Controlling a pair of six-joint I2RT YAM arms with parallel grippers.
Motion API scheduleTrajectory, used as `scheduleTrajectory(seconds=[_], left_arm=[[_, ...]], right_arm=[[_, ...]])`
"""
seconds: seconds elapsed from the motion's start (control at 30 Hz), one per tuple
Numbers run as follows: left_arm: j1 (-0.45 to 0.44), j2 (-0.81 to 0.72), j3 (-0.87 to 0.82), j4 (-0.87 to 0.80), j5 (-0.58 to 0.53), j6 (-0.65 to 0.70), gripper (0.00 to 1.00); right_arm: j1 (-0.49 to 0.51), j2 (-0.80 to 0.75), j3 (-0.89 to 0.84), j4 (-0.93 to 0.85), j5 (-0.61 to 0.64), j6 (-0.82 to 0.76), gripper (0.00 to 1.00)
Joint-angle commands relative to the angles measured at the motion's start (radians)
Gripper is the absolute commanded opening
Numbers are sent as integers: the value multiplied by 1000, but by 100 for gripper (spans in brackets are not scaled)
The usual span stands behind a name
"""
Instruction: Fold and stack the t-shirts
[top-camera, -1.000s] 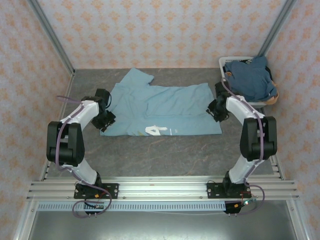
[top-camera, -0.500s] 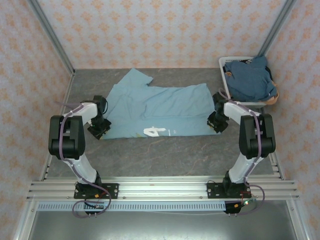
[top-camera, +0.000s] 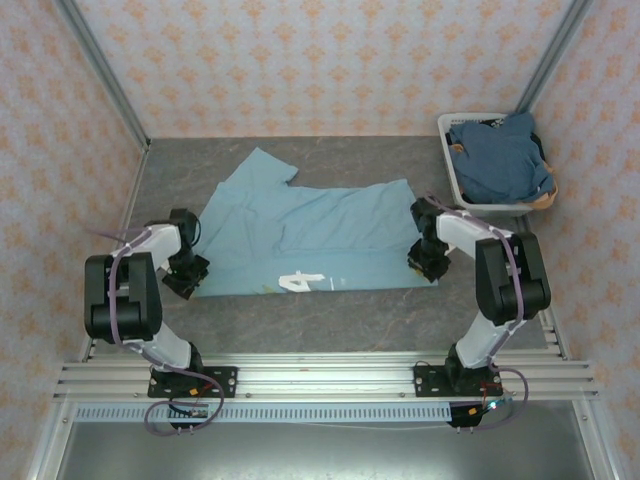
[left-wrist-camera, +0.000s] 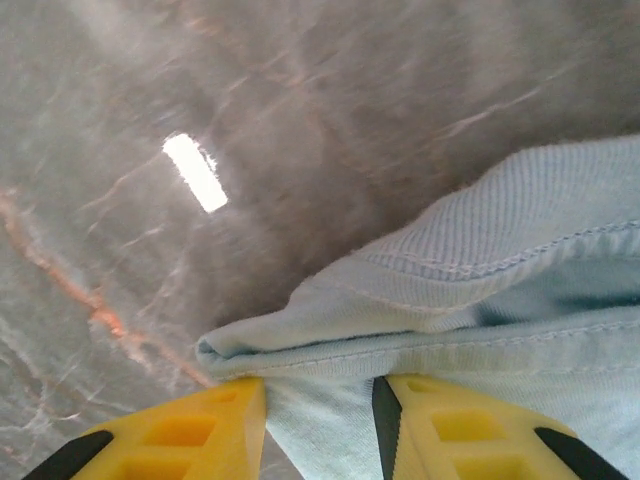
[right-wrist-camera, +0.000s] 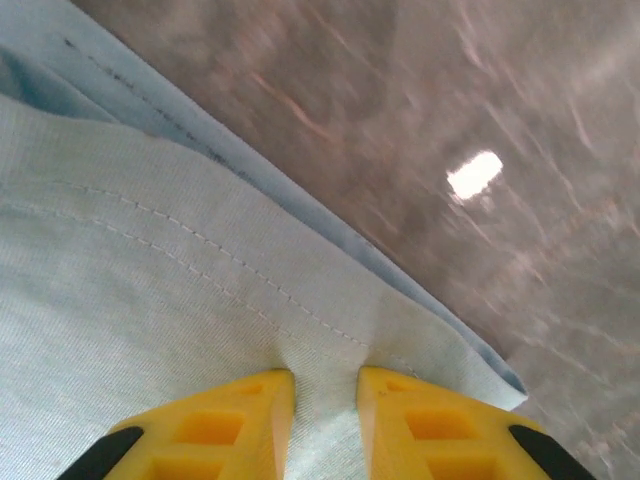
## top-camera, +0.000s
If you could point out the light blue t-shirt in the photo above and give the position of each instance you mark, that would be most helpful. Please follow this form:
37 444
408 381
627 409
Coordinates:
325 225

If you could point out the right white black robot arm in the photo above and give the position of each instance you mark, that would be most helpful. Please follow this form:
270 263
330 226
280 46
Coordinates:
510 280

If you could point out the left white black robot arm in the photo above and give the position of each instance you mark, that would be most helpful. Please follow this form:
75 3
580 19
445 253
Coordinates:
125 300

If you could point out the white plastic laundry basket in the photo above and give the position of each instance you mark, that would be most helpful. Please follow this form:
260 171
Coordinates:
500 210

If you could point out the dark blue t-shirt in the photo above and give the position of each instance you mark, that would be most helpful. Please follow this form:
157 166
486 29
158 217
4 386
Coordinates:
500 155

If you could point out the orange garment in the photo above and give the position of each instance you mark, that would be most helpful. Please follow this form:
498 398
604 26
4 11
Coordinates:
547 197

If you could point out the black garment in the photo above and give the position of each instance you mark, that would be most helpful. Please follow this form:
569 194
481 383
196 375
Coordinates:
537 145

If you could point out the small circuit board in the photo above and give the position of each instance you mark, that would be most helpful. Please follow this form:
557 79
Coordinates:
495 404
199 413

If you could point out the grey metal panel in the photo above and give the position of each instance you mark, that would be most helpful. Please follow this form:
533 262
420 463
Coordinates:
325 455

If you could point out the aluminium corner post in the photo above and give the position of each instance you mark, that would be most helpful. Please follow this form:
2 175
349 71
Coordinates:
550 55
105 75

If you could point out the long aluminium base rail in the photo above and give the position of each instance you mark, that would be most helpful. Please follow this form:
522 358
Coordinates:
325 380

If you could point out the aluminium frame leg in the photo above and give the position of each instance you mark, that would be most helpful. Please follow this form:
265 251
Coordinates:
47 445
597 445

